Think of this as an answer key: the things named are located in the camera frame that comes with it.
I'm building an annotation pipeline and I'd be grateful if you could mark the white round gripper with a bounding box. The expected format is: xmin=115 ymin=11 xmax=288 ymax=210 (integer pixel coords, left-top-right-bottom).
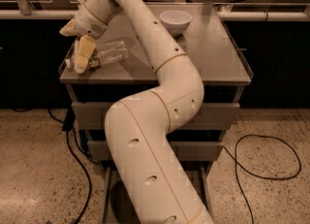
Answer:
xmin=59 ymin=0 xmax=121 ymax=74

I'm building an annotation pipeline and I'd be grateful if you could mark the clear plastic water bottle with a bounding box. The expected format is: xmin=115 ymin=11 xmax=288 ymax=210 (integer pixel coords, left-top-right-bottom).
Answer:
xmin=65 ymin=40 xmax=129 ymax=74

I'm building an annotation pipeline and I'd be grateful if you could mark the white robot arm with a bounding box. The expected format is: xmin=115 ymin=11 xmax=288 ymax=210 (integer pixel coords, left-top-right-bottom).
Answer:
xmin=60 ymin=0 xmax=214 ymax=224

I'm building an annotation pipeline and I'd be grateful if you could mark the top grey drawer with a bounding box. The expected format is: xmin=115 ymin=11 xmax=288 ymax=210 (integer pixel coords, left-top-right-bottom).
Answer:
xmin=72 ymin=102 xmax=239 ymax=130

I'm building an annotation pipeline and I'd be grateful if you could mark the middle grey drawer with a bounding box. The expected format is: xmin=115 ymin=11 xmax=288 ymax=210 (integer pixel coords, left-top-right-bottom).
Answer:
xmin=88 ymin=141 xmax=223 ymax=161

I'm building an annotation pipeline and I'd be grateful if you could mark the grey drawer cabinet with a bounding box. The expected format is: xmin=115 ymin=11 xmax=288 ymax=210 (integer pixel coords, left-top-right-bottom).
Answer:
xmin=58 ymin=2 xmax=254 ymax=224

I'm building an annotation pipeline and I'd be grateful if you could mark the black power adapter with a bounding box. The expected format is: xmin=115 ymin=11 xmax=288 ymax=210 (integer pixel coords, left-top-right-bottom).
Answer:
xmin=62 ymin=108 xmax=76 ymax=132

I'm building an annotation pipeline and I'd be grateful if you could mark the white ceramic bowl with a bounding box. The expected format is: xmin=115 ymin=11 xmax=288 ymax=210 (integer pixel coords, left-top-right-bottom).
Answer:
xmin=160 ymin=10 xmax=192 ymax=36

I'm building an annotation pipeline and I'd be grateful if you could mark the white horizontal rail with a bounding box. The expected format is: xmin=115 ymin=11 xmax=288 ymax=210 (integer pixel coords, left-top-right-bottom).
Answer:
xmin=0 ymin=10 xmax=310 ymax=22

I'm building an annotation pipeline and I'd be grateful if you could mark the black cable left floor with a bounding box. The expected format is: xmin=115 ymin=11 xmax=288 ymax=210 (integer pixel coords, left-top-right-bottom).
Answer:
xmin=9 ymin=108 xmax=98 ymax=224

